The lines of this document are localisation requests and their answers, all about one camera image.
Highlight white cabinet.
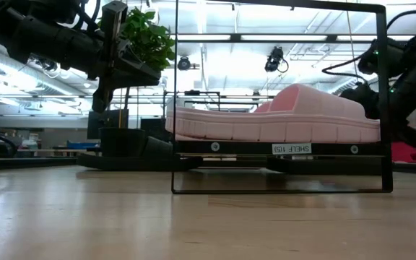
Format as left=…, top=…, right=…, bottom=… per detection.
left=165, top=97, right=195, bottom=113

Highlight black desk partition row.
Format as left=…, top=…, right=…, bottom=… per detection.
left=139, top=117, right=168, bottom=141

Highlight black ceiling camera with cable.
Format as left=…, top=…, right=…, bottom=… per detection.
left=264, top=45, right=290, bottom=74

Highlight red crate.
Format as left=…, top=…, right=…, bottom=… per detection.
left=391, top=141, right=416, bottom=164

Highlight green potted plant black pot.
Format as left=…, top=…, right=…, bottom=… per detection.
left=97, top=6, right=177, bottom=158

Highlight round black ceiling spotlight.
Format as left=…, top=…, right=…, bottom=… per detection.
left=177, top=56, right=193, bottom=72

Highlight black overhead rig beam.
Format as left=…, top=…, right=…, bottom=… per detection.
left=0, top=33, right=391, bottom=45

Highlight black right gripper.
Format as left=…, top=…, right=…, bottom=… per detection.
left=339, top=83, right=416, bottom=150

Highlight blue box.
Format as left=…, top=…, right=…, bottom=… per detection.
left=66, top=141, right=95, bottom=151

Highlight black metal shelf frame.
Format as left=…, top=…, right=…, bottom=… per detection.
left=170, top=0, right=394, bottom=196

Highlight black monitor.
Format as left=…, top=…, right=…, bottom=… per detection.
left=87, top=108, right=130, bottom=140

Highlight black ceiling fixture with cables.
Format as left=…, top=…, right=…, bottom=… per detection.
left=29, top=53, right=63, bottom=74

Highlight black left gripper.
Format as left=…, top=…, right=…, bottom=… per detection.
left=84, top=1, right=162, bottom=113

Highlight black table frame rails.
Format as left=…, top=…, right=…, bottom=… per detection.
left=0, top=155, right=416, bottom=176

